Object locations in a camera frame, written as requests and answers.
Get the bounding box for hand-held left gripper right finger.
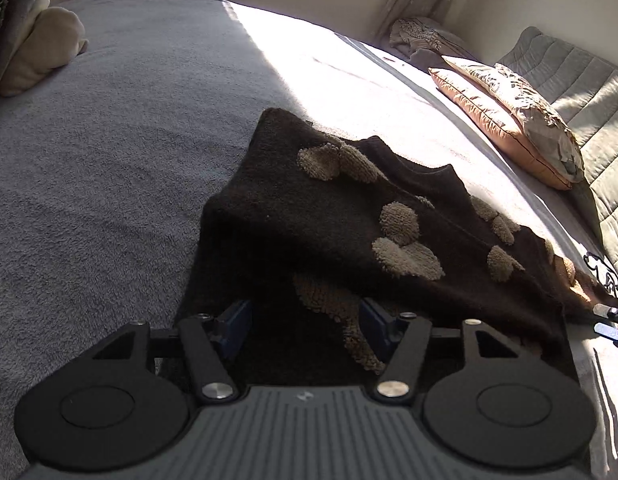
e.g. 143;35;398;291
360;298;529;404

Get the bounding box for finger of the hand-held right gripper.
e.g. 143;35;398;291
593;322;618;358
592;301;618;324

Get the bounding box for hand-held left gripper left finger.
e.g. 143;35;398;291
91;300;254;406

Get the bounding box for dark brown sweater tan patches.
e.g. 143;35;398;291
176;107;618;397

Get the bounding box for white cloth with black print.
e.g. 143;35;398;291
583;251;618;303

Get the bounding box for grey fleece bed blanket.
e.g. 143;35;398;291
0;0;618;480

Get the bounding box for grey patterned pillow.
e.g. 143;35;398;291
493;62;586;184

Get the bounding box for grey quilted headboard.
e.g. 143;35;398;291
496;26;618;267

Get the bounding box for peach pillow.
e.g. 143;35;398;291
428;55;575;191

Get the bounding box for grey floral pillow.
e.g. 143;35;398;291
388;16;477;68

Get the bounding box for beige folded garment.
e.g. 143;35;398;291
0;6;89;99

